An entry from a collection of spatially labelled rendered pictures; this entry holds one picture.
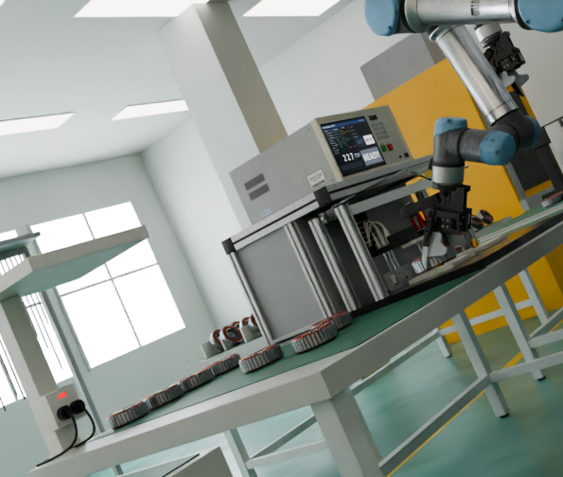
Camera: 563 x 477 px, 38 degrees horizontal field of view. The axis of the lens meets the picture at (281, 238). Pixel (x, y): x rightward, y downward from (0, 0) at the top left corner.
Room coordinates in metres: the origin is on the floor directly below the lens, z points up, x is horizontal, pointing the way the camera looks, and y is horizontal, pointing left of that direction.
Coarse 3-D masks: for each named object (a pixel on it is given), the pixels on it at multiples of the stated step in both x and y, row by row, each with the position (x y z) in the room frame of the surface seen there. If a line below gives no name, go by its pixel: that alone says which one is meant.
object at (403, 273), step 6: (396, 270) 2.38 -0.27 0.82; (402, 270) 2.40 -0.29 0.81; (408, 270) 2.43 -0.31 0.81; (384, 276) 2.41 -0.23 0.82; (390, 276) 2.39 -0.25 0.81; (396, 276) 2.38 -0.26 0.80; (402, 276) 2.39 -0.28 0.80; (408, 276) 2.41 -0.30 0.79; (390, 282) 2.40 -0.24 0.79; (402, 282) 2.38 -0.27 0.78; (408, 282) 2.40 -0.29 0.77; (390, 288) 2.41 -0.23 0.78; (396, 288) 2.39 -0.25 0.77
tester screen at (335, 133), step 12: (360, 120) 2.52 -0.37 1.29; (336, 132) 2.41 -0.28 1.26; (348, 132) 2.45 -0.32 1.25; (360, 132) 2.50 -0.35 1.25; (336, 144) 2.39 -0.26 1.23; (348, 144) 2.43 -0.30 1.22; (372, 144) 2.53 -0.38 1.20; (336, 156) 2.36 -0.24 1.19; (360, 156) 2.46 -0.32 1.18; (360, 168) 2.43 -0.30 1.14
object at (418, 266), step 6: (450, 246) 1.99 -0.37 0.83; (450, 252) 1.98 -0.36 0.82; (456, 252) 2.00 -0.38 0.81; (420, 258) 1.99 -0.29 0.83; (432, 258) 1.97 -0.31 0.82; (438, 258) 1.96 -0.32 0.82; (444, 258) 1.97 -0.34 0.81; (450, 258) 1.98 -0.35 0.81; (414, 264) 2.00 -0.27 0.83; (420, 264) 1.98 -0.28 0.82; (432, 264) 1.97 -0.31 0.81; (438, 264) 1.97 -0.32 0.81; (414, 270) 2.02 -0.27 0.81; (420, 270) 1.99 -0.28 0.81; (426, 270) 1.99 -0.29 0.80
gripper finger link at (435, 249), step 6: (432, 234) 1.95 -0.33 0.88; (438, 234) 1.95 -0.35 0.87; (432, 240) 1.96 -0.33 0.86; (438, 240) 1.95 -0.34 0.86; (432, 246) 1.95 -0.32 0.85; (438, 246) 1.94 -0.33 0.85; (444, 246) 1.94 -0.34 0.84; (426, 252) 1.95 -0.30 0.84; (432, 252) 1.95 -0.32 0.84; (438, 252) 1.94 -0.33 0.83; (444, 252) 1.93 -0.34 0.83; (426, 258) 1.95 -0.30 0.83; (426, 264) 1.96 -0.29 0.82
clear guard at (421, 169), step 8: (408, 168) 2.17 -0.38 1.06; (416, 168) 2.18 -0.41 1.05; (424, 168) 2.20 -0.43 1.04; (392, 176) 2.19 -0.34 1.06; (400, 176) 2.32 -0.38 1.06; (424, 176) 2.14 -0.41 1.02; (376, 184) 2.23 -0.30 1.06; (384, 184) 2.33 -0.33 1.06; (392, 184) 2.46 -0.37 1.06; (360, 192) 2.26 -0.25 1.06; (368, 192) 2.38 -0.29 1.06; (344, 200) 2.30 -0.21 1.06; (352, 200) 2.39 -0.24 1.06
